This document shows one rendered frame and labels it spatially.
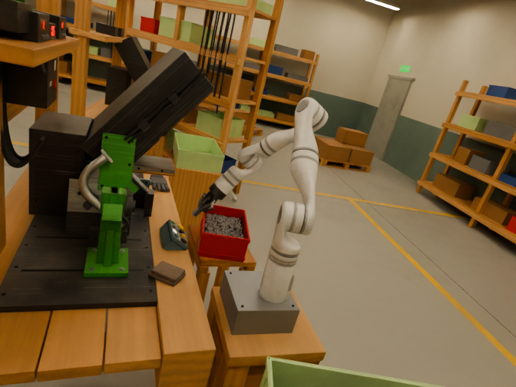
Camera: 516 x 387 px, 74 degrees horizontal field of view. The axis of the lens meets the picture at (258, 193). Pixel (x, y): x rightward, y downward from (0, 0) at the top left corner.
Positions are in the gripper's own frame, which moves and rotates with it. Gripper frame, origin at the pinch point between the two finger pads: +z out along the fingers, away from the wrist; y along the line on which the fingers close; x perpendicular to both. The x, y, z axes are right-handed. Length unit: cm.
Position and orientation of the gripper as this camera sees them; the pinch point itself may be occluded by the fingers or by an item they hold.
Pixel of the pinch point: (196, 212)
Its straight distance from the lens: 145.4
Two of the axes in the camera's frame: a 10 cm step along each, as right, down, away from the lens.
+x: 6.2, 5.9, 5.2
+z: -7.2, 7.0, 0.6
